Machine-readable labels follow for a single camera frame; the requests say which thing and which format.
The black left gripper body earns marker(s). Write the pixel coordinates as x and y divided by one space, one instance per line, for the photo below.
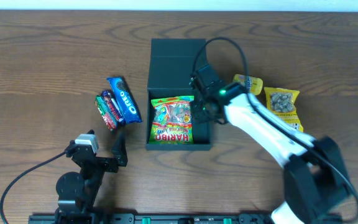
103 162

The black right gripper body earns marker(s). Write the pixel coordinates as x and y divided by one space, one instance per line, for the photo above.
198 107

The yellow Mentos gum bottle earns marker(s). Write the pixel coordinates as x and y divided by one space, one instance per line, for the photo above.
253 84

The green Haribo gummy bag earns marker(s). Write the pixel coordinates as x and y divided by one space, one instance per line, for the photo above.
172 121

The blue Oreo cookie pack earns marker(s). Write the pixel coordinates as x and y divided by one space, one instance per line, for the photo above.
125 100

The yellow Hacks candy bag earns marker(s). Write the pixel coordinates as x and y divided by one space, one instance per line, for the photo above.
281 102

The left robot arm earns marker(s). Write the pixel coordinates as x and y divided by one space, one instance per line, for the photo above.
77 191

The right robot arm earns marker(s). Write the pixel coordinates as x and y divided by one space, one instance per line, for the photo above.
314 175

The dark green gift box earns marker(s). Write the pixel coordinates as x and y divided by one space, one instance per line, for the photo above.
171 62

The green red snack bar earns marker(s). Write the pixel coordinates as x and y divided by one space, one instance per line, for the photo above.
105 112

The purple red candy bar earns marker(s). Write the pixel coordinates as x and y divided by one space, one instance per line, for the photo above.
113 106

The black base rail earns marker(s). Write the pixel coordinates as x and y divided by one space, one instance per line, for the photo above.
129 218

